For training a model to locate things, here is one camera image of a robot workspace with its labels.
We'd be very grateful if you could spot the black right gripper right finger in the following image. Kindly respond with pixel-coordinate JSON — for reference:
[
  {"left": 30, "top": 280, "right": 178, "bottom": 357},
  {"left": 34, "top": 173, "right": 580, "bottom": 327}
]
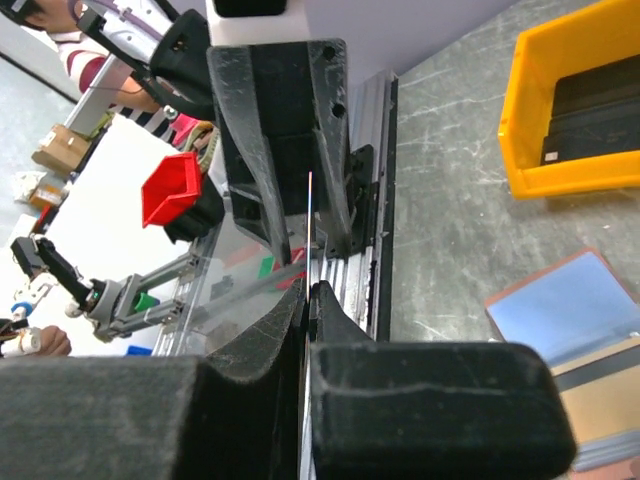
[{"left": 309, "top": 282, "right": 577, "bottom": 479}]

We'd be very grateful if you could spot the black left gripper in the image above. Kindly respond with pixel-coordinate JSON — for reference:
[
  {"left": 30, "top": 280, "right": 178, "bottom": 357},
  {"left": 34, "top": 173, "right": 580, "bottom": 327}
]
[{"left": 207, "top": 39, "right": 373, "bottom": 265}]

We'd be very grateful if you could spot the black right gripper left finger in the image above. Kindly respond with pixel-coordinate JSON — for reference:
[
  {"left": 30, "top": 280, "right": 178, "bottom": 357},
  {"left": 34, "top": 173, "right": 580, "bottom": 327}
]
[{"left": 1, "top": 283, "right": 304, "bottom": 479}]

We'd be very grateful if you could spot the pink leather card holder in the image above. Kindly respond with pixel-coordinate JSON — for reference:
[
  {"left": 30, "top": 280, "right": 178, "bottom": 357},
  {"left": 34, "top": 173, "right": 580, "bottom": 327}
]
[{"left": 485, "top": 248, "right": 639, "bottom": 479}]

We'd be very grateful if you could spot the yellow bin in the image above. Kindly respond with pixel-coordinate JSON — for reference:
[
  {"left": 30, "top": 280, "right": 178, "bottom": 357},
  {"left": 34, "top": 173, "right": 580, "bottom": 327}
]
[{"left": 498, "top": 0, "right": 639, "bottom": 199}]

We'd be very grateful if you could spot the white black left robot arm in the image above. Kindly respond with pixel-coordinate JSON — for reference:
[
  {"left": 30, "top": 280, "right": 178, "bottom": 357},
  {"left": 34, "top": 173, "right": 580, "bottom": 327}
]
[{"left": 79, "top": 1, "right": 361, "bottom": 263}]

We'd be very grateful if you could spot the red bin outside cell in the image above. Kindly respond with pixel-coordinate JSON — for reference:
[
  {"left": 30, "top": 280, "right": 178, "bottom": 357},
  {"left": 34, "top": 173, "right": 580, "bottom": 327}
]
[{"left": 141, "top": 152, "right": 202, "bottom": 228}]

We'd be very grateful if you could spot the person in striped shirt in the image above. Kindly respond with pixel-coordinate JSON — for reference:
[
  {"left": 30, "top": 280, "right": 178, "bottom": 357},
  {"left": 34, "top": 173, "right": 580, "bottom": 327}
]
[{"left": 1, "top": 1, "right": 182, "bottom": 146}]

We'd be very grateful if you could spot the cardboard box outside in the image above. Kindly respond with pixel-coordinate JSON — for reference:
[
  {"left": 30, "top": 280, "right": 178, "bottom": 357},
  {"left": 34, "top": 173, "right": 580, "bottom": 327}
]
[{"left": 31, "top": 124, "right": 90, "bottom": 176}]

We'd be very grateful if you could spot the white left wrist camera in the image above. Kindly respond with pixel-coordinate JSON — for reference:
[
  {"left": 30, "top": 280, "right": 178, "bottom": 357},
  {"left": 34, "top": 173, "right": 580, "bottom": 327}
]
[{"left": 206, "top": 0, "right": 311, "bottom": 46}]

